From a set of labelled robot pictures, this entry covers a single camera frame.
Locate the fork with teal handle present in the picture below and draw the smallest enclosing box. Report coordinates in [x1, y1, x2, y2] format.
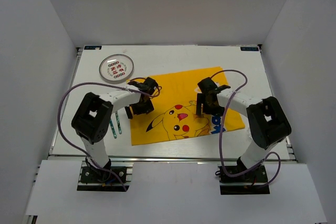
[109, 119, 117, 139]

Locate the right blue table label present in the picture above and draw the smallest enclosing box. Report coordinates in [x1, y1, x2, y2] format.
[240, 47, 259, 51]

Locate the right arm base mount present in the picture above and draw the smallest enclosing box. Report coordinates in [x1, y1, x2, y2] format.
[215, 165, 270, 195]

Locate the blue table label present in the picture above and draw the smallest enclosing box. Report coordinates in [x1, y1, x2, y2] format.
[83, 46, 102, 50]
[240, 47, 259, 51]

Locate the left blue table label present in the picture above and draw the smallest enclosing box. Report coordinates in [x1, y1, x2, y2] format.
[83, 46, 102, 50]

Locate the yellow pikachu cloth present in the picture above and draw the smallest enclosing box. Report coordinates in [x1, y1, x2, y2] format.
[130, 66, 246, 146]

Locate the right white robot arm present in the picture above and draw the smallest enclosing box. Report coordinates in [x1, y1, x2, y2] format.
[196, 77, 292, 182]

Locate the knife with teal handle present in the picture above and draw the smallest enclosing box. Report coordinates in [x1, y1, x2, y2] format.
[115, 111, 122, 135]

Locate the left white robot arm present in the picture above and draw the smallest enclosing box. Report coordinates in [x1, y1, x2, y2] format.
[71, 77, 159, 182]

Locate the clear plastic cup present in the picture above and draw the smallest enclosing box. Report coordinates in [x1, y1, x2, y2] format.
[246, 127, 253, 140]

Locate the round patterned plate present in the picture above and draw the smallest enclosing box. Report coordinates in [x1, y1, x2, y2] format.
[99, 54, 134, 83]

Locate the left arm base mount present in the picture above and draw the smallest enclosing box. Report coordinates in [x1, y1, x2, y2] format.
[77, 158, 133, 193]

